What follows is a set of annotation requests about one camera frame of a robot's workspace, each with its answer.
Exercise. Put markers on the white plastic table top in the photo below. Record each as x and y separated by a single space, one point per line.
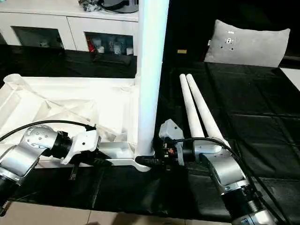
70 103

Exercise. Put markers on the white plastic table leg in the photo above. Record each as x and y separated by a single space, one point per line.
192 105
208 115
152 70

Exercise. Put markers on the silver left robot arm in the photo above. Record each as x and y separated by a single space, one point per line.
28 152

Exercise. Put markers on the black work mat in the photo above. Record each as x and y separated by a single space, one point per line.
262 117

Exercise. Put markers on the small tan label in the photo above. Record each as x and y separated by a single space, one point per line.
182 51

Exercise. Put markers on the grey cushion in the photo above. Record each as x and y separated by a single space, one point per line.
248 44

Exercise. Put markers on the white cabinet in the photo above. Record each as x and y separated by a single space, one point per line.
47 23

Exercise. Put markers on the white flat sheet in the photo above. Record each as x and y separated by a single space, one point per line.
293 77

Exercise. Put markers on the dark grey bag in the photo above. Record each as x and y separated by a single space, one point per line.
119 4

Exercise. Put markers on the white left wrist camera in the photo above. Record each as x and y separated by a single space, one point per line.
84 143

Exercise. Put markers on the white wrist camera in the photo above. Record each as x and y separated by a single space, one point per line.
171 129
84 143

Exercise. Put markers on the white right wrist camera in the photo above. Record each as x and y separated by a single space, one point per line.
171 129

